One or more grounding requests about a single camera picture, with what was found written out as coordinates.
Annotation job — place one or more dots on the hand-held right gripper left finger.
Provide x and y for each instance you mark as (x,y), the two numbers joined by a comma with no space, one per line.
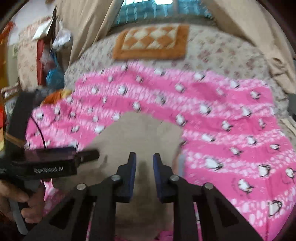
(132,176)

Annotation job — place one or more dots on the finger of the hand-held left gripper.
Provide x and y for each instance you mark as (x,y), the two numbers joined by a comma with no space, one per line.
(89,155)

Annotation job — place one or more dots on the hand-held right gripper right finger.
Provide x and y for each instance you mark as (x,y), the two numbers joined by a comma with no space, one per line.
(156,176)

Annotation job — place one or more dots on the beige jacket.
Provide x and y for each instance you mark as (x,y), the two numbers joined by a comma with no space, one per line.
(138,134)

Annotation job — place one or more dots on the person's left hand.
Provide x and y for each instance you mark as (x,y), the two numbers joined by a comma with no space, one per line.
(32,204)

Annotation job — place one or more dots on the orange plush cloth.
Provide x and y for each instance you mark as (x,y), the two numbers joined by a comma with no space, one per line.
(56,95)

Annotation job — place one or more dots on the blue plastic bag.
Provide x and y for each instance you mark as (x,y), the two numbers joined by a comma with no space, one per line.
(55,76)

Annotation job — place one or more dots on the pink penguin print blanket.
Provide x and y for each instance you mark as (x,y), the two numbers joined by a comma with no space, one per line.
(208,97)

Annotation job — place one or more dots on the floral hanging cloth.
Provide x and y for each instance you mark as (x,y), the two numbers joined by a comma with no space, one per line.
(27,55)

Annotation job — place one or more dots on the white plastic bag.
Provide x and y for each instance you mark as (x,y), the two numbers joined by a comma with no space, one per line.
(62,37)

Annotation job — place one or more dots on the orange checkered cushion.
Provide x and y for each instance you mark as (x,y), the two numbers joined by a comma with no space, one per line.
(150,39)

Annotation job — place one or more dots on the floral bed quilt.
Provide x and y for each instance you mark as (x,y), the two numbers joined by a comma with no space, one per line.
(219,51)

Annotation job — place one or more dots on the wooden board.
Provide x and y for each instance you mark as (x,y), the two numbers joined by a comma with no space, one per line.
(289,124)

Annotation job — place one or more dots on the window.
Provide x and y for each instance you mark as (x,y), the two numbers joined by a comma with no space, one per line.
(159,9)

